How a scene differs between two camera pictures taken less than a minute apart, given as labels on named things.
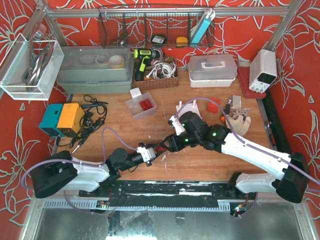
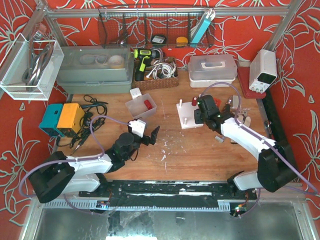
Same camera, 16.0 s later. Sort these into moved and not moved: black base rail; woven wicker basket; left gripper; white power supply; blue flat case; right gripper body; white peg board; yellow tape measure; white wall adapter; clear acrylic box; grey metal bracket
Moved: right gripper body; grey metal bracket; left gripper
Not moved: white wall adapter; white peg board; yellow tape measure; blue flat case; woven wicker basket; black base rail; white power supply; clear acrylic box
